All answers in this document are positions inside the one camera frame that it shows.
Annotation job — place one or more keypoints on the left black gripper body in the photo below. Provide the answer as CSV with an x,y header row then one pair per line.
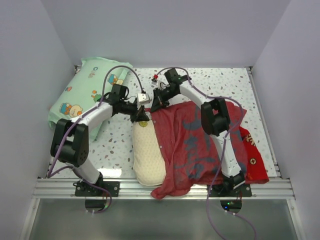
x,y
129,109

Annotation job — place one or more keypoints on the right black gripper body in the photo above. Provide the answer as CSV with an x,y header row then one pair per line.
x,y
165,95

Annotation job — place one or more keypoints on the cream quilted pillow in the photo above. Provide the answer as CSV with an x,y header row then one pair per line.
x,y
149,164

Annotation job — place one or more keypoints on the red pillowcase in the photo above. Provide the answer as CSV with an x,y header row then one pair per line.
x,y
190,155

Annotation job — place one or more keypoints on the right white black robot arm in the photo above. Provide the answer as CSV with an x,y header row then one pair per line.
x,y
215,118

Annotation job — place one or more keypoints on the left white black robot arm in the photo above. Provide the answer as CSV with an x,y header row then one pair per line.
x,y
70,143

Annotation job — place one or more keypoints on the green cartoon pillow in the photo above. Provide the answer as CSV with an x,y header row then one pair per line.
x,y
85,88

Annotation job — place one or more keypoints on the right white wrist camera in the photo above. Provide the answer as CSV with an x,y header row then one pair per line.
x,y
158,83

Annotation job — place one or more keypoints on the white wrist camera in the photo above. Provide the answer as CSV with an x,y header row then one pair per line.
x,y
143,99
158,83

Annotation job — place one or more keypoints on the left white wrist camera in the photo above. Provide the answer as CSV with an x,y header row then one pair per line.
x,y
143,99

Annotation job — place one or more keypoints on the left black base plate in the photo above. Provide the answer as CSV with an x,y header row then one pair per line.
x,y
104,189

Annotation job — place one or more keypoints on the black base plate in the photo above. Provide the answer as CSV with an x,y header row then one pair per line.
x,y
104,189
218,190

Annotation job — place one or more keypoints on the aluminium mounting rail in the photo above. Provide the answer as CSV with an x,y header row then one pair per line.
x,y
131,189

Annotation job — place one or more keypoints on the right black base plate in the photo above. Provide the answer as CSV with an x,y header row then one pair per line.
x,y
218,190

